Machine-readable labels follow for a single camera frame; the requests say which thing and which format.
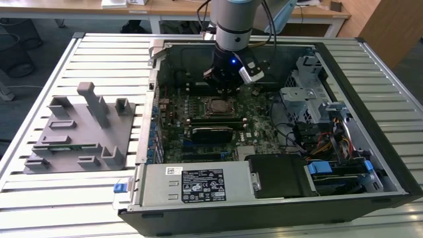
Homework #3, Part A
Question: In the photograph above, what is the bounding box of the CPU socket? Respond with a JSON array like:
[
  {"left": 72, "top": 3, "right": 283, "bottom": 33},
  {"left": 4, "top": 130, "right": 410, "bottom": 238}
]
[{"left": 203, "top": 95, "right": 239, "bottom": 119}]

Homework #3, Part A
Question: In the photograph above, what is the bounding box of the silver drive cage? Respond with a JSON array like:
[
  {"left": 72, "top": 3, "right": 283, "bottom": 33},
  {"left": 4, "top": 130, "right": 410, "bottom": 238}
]
[{"left": 279, "top": 56, "right": 352, "bottom": 124}]

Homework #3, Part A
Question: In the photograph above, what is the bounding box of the green motherboard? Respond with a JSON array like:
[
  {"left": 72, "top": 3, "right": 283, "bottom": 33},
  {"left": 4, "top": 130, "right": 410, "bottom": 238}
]
[{"left": 150, "top": 84, "right": 307, "bottom": 165}]

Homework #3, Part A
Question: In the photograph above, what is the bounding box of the silver chipset heatsink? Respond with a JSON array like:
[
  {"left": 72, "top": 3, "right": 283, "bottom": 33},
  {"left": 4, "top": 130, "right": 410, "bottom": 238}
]
[{"left": 236, "top": 145, "right": 258, "bottom": 159}]

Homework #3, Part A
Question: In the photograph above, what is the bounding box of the black expansion slot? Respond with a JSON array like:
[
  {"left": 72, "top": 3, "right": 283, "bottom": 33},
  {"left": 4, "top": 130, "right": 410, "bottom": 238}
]
[{"left": 182, "top": 153, "right": 232, "bottom": 161}]

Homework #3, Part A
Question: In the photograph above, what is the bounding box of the black plastic shroud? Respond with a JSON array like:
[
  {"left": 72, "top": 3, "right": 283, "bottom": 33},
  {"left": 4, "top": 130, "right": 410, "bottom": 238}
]
[{"left": 247, "top": 153, "right": 320, "bottom": 199}]

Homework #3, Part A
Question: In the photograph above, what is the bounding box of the hard disk in blue carrier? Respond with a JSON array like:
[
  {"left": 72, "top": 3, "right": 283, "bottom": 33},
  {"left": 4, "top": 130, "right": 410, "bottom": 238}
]
[{"left": 306, "top": 160, "right": 364, "bottom": 196}]

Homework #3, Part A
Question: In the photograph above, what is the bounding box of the grey parts rack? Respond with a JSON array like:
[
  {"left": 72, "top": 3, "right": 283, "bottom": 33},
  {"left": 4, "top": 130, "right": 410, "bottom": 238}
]
[{"left": 23, "top": 81, "right": 139, "bottom": 176}]

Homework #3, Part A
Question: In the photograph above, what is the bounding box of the silver power supply unit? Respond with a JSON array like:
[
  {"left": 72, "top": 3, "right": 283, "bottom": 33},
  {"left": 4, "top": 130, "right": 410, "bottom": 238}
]
[{"left": 131, "top": 162, "right": 263, "bottom": 208}]

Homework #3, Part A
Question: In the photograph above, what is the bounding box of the wooden cabinet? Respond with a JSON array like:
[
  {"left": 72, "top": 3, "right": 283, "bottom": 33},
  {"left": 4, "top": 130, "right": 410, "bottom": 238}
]
[{"left": 336, "top": 0, "right": 423, "bottom": 69}]

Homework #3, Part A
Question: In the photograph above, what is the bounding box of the green RAM stick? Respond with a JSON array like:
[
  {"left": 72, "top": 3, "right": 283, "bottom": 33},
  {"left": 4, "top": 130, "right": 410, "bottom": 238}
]
[{"left": 48, "top": 145, "right": 100, "bottom": 151}]

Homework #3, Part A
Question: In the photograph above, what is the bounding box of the blue drive clip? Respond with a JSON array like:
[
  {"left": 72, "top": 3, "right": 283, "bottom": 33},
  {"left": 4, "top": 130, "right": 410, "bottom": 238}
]
[{"left": 362, "top": 160, "right": 375, "bottom": 179}]

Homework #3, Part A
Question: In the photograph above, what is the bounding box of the black open PC case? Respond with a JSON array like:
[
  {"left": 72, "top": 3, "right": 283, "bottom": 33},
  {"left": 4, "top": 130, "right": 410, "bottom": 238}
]
[{"left": 112, "top": 37, "right": 423, "bottom": 238}]

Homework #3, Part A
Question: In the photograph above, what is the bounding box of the black waste bin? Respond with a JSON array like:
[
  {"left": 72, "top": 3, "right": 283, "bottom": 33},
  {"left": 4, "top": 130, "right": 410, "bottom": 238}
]
[{"left": 0, "top": 18, "right": 44, "bottom": 78}]

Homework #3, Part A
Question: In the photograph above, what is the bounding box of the white furniture foot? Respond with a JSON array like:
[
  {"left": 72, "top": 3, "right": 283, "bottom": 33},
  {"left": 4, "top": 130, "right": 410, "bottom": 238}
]
[{"left": 0, "top": 81, "right": 16, "bottom": 101}]

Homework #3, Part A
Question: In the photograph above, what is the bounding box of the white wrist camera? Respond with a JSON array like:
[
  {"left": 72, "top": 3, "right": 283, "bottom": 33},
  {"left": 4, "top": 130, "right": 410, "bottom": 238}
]
[{"left": 238, "top": 58, "right": 267, "bottom": 84}]

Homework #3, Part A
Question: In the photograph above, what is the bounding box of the black cable in case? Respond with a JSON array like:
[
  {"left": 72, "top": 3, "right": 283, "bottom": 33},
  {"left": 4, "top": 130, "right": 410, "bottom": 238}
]
[{"left": 268, "top": 91, "right": 307, "bottom": 156}]

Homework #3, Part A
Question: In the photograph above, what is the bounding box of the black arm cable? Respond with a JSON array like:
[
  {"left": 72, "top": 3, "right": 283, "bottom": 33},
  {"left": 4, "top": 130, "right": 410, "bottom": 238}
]
[
  {"left": 262, "top": 0, "right": 278, "bottom": 52},
  {"left": 198, "top": 0, "right": 214, "bottom": 34}
]

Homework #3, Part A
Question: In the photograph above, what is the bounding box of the wooden desk white frame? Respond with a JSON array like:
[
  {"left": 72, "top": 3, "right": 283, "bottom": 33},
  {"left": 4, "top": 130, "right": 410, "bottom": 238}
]
[{"left": 0, "top": 0, "right": 352, "bottom": 38}]

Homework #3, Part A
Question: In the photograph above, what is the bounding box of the yellow red wire bundle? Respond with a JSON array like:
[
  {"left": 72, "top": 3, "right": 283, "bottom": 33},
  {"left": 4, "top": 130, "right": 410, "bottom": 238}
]
[{"left": 306, "top": 131, "right": 352, "bottom": 161}]

